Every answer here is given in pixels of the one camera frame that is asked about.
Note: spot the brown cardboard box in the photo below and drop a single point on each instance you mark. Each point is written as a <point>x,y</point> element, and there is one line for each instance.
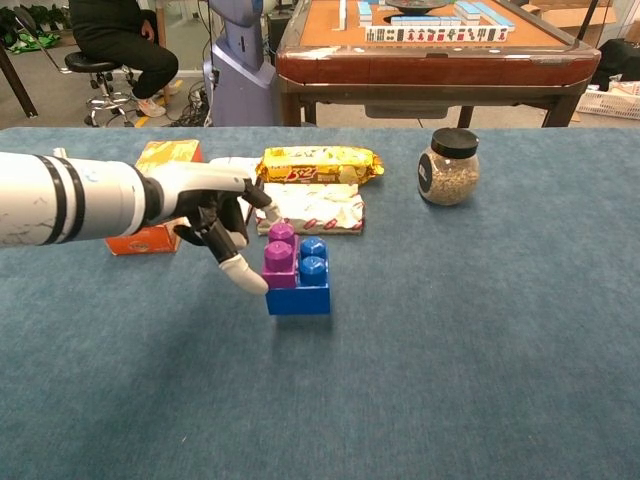
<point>565,17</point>

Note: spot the blue toy brick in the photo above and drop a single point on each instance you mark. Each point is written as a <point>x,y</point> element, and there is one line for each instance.
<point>300,300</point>

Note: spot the brown mahjong table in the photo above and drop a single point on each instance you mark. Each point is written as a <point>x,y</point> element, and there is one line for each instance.
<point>425,67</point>

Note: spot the green plants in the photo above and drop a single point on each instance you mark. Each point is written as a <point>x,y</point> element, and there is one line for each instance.
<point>30,17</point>

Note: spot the lilac grey robot base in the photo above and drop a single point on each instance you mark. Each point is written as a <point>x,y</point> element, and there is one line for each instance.
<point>240,90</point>

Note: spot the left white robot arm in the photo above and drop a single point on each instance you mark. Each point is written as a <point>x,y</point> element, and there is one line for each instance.
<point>60,200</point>

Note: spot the orange cardboard box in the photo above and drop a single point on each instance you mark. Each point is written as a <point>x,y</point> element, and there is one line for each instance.
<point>150,242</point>

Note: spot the thin black pole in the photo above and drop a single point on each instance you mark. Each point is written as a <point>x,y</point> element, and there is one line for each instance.
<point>587,25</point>

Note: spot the blue backed mahjong tile row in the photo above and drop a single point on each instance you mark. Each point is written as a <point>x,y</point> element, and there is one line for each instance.
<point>365,10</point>
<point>482,12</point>
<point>425,20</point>

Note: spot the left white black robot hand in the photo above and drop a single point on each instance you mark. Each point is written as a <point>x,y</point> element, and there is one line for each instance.
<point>200,182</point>

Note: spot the dark wooden table leg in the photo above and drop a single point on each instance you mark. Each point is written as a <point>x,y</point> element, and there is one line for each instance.
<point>17,85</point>

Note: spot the white plastic basket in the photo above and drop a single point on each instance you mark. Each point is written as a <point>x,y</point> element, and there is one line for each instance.
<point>610,104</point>

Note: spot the white red snack packet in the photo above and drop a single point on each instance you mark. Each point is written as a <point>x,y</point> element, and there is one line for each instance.
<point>325,210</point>

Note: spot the face-up mahjong tile row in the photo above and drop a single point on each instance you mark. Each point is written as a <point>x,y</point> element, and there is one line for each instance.
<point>435,34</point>

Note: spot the black bag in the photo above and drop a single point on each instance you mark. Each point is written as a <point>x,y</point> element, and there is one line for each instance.
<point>620,60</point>

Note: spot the yellow biscuit packet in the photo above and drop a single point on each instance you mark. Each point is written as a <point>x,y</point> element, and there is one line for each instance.
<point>310,167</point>

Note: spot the black dish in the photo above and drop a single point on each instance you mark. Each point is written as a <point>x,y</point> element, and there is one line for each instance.
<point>415,6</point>

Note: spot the seated person in black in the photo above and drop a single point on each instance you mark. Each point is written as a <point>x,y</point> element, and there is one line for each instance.
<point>115,35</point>

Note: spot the blue felt table cloth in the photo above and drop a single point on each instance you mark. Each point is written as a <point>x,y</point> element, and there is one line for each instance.
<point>150,375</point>

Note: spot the purple toy brick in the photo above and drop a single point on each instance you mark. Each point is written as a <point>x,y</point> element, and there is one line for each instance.
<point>280,260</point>

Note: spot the glass jar black lid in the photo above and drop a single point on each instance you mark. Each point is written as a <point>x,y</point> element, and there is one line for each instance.
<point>450,175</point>

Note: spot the black swivel stool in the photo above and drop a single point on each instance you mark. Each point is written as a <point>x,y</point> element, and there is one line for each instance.
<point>90,64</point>

